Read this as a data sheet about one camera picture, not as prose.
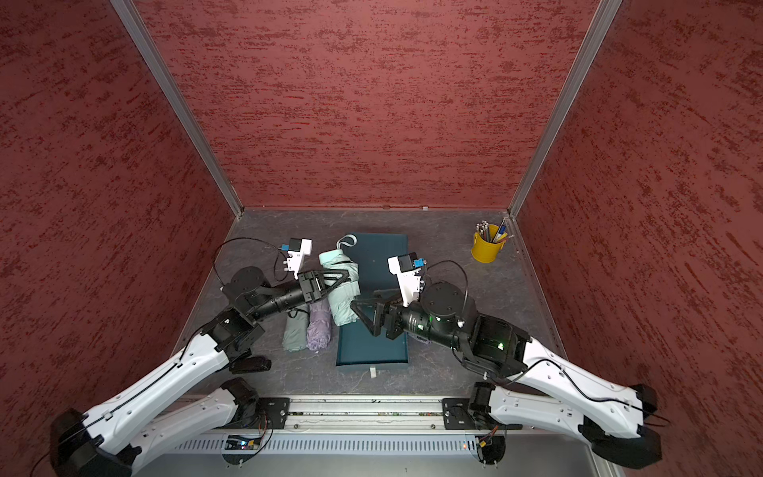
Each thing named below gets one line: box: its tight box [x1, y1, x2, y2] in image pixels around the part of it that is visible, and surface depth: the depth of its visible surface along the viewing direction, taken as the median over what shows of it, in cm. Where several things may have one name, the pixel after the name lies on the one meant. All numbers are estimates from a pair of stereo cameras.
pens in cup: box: [475, 217, 508, 243], surface depth 102 cm
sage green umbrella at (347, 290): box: [317, 234, 361, 327], surface depth 63 cm
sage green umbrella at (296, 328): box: [282, 304, 310, 352], surface depth 86 cm
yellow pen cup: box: [470, 232, 507, 264], surface depth 102 cm
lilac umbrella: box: [305, 298, 333, 353], surface depth 86 cm
